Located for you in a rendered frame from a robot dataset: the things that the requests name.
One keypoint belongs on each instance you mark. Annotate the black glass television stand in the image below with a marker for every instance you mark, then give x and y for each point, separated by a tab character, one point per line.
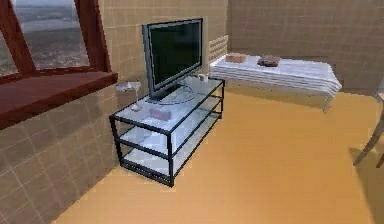
173	123

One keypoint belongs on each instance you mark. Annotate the small white cup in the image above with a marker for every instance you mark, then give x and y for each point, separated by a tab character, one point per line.
203	77

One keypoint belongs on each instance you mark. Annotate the black flat television set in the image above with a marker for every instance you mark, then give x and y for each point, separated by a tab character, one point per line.
175	53

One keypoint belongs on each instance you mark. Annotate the grey desk lamp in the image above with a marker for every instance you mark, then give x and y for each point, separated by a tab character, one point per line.
130	90

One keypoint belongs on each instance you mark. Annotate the orange brown pillow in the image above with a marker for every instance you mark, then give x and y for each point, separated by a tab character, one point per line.
235	58

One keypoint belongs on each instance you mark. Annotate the dark brown cushion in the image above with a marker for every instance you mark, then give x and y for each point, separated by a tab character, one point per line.
268	60

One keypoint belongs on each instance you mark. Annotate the white low bed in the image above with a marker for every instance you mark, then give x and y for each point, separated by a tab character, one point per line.
280	75

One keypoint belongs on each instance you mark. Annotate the red framed window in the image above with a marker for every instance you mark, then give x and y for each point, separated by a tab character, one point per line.
50	60

